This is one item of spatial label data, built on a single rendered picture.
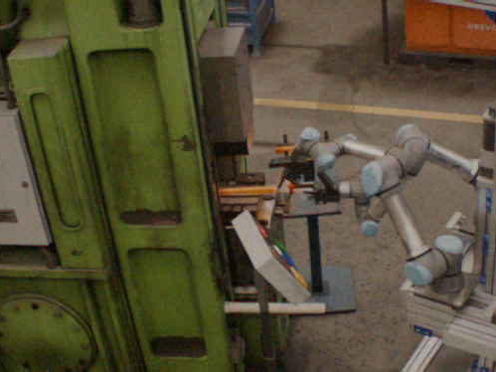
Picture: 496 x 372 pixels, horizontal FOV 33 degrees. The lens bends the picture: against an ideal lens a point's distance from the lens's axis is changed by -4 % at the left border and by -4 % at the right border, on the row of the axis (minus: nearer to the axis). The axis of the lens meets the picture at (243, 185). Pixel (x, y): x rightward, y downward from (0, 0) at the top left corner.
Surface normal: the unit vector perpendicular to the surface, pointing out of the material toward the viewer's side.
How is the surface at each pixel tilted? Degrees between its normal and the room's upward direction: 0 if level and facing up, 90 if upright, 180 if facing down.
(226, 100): 90
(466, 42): 90
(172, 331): 90
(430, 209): 0
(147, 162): 89
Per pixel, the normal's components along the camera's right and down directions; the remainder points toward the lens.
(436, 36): -0.32, 0.55
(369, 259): -0.11, -0.83
